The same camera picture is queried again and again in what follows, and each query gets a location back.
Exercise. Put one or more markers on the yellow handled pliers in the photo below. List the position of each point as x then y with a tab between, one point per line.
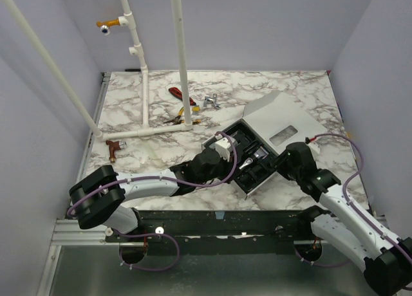
178	119

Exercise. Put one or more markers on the orange faucet on pipe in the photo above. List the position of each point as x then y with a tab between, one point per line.
105	26

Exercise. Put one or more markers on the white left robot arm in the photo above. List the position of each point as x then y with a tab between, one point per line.
96	199

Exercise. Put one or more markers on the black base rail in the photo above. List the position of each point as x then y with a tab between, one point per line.
201	232

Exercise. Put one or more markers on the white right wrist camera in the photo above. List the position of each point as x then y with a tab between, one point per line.
311	142

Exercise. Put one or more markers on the chrome faucet fitting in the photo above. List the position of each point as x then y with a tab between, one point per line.
213	101

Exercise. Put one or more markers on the yellow wire brush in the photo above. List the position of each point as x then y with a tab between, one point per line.
195	110

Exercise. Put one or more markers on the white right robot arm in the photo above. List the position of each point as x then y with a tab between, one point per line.
383	257

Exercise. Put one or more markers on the red black utility knife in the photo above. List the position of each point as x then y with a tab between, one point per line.
176	93

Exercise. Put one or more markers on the white hair clipper kit box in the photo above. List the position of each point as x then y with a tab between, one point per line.
272	122

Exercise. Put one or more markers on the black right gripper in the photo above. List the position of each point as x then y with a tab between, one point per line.
281	161

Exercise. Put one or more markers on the white PVC pipe frame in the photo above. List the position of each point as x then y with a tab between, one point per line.
127	20

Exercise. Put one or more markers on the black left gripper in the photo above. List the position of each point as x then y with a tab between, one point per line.
228	166

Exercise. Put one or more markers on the brown garden faucet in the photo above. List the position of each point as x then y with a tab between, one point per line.
113	147

